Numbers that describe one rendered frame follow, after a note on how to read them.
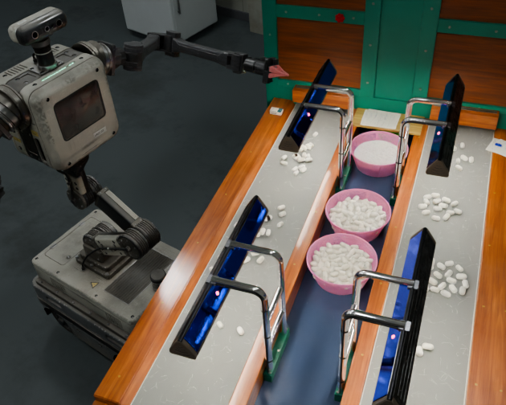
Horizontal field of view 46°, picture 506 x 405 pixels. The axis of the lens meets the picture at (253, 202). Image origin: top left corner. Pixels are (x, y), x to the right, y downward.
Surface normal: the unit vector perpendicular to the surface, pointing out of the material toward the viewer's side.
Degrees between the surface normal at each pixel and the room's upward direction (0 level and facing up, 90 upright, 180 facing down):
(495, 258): 0
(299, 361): 0
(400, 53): 90
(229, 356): 0
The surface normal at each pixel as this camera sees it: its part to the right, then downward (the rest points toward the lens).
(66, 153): 0.81, 0.35
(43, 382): -0.07, -0.74
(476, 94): -0.34, 0.64
